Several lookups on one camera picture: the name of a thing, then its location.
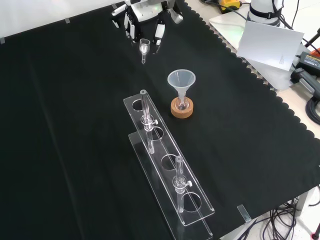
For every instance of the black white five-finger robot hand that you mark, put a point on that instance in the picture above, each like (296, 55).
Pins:
(143, 11)

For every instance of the translucent plastic funnel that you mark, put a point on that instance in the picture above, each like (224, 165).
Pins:
(181, 80)

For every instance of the clear round-bottom flask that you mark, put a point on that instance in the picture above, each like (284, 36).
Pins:
(181, 104)

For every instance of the clear acrylic funnel stand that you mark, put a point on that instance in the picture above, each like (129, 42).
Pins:
(160, 150)

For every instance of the clear tape strip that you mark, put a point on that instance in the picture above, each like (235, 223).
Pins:
(2, 40)
(114, 6)
(68, 20)

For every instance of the yellow stop button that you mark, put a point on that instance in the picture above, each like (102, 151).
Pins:
(230, 5)

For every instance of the black bench cloth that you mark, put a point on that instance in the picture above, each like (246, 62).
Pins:
(87, 125)

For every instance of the white paper sheet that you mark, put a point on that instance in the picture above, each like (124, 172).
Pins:
(270, 45)

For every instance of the black orange power adapter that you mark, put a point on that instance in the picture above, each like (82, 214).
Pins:
(310, 61)

